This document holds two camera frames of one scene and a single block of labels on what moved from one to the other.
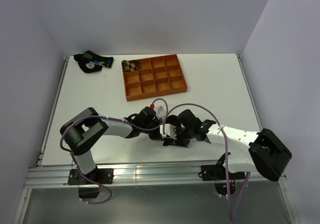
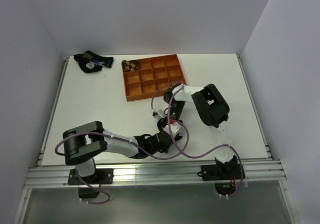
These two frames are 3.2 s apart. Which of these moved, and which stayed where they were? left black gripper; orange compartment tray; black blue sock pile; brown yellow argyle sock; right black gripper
Moved: left black gripper; right black gripper
Stayed: brown yellow argyle sock; black blue sock pile; orange compartment tray
